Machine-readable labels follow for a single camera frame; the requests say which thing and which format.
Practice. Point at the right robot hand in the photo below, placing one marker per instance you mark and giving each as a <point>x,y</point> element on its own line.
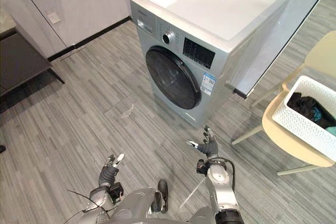
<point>209,147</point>

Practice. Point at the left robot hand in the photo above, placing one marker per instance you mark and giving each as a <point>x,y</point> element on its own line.
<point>109,172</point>

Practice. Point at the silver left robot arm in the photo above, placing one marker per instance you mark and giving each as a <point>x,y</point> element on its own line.
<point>101,200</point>

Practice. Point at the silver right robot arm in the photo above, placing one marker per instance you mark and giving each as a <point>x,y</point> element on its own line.
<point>223,190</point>

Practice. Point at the white perforated laundry basket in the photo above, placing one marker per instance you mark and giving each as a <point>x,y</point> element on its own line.
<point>307,119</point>

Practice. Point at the silver front-load washing machine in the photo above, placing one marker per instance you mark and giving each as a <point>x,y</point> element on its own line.
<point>199,37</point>

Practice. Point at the silver robot legs and foot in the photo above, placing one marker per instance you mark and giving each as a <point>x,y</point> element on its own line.
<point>147,203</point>

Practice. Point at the blue energy label sticker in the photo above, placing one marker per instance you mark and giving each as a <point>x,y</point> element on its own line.
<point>208,83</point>

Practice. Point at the black round washer door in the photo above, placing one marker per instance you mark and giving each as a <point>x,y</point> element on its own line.
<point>172,77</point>

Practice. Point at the cream plastic chair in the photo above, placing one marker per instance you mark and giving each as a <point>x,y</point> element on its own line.
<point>296,119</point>

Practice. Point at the black clothing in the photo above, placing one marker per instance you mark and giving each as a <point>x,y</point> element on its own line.
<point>305,107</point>

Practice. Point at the teal clothing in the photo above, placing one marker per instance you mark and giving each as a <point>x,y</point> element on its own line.
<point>319,113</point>

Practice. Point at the silver washer control knob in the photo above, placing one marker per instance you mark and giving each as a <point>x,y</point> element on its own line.
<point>168,37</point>

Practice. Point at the glass partition panel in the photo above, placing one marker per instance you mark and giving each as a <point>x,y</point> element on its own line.
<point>288,32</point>

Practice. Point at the dark low cabinet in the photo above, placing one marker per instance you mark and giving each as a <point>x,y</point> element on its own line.
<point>21,64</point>

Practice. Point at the white wall socket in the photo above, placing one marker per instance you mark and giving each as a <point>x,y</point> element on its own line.
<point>53,17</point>

